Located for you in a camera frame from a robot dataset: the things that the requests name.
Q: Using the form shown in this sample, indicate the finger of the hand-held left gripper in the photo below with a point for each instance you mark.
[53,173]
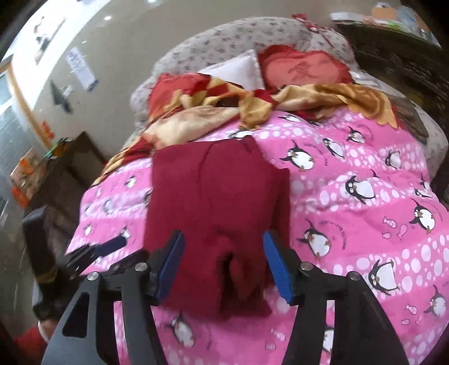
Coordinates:
[105,247]

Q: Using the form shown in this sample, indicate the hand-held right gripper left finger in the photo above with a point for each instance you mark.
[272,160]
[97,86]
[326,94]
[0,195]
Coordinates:
[170,266]

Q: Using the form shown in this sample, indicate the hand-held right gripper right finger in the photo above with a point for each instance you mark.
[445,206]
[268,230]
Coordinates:
[279,266]

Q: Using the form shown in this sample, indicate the maroon garment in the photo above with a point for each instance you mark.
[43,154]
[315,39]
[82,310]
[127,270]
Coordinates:
[217,196]

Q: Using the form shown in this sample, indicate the clutter on wooden table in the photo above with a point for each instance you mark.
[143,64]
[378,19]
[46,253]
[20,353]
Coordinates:
[29,172]

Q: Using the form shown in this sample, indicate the dark wooden table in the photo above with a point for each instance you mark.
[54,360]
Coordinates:
[70,172]

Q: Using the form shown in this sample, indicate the pink penguin print blanket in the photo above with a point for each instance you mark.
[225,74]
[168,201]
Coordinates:
[350,196]

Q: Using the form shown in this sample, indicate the red and yellow blanket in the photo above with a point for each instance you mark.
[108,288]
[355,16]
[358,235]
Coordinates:
[196,112]

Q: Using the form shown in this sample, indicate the red pillow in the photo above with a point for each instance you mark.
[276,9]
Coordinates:
[301,68]

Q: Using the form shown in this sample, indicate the white pillow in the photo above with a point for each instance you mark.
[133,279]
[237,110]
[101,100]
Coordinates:
[238,70]

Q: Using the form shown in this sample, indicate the dark carved cabinet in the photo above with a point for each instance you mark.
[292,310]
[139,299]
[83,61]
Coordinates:
[393,63]

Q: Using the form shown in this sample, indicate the red floral cloth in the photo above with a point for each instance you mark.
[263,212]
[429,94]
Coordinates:
[312,22]

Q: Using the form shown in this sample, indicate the clutter on carved cabinet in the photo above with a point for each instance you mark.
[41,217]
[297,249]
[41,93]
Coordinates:
[393,19]

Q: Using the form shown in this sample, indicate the orange wall poster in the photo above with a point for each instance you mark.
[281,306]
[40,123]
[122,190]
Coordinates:
[47,128]

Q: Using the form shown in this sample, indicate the dark wall sticker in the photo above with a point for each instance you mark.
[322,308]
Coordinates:
[60,95]

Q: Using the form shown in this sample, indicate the white paper wall sheet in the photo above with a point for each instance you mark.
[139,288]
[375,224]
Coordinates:
[81,68]

